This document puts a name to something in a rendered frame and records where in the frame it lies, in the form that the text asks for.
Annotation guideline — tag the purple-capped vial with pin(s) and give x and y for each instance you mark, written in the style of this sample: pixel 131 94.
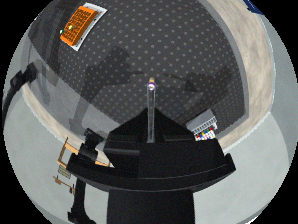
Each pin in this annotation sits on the purple-capped vial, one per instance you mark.
pixel 151 84

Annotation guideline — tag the orange rectangular rack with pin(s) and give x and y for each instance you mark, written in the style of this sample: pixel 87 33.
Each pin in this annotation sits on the orange rectangular rack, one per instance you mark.
pixel 86 15

